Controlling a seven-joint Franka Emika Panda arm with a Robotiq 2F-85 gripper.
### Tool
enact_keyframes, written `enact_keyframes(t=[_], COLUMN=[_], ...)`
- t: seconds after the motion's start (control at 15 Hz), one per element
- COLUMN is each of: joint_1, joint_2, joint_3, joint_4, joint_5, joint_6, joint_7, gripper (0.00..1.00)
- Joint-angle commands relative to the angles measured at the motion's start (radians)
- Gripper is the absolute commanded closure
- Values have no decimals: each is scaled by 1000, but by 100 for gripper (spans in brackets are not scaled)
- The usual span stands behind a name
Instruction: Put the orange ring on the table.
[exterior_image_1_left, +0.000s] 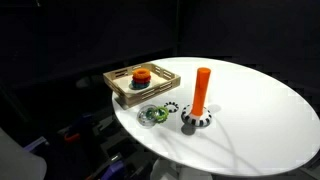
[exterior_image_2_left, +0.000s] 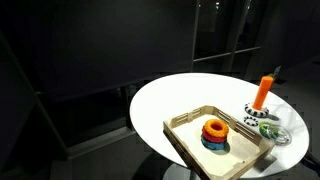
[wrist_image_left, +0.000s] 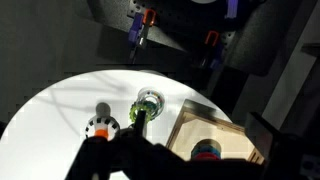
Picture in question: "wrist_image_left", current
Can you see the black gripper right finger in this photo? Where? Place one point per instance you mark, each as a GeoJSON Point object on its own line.
{"type": "Point", "coordinates": [140, 123]}

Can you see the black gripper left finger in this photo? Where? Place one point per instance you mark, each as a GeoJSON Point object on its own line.
{"type": "Point", "coordinates": [89, 162]}

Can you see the wooden tray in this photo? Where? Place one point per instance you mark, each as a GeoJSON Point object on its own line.
{"type": "Point", "coordinates": [198, 124]}

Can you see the purple orange clamp left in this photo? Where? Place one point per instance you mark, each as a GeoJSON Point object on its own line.
{"type": "Point", "coordinates": [139, 30]}

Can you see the purple orange clamp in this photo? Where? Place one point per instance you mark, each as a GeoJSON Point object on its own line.
{"type": "Point", "coordinates": [139, 30]}
{"type": "Point", "coordinates": [212, 57]}

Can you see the purple orange clamp right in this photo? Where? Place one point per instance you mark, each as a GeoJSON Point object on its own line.
{"type": "Point", "coordinates": [212, 57]}

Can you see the purple clamp top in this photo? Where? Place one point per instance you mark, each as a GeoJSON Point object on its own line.
{"type": "Point", "coordinates": [232, 9]}

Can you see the orange stacking post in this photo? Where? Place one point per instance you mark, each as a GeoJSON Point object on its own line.
{"type": "Point", "coordinates": [102, 133]}

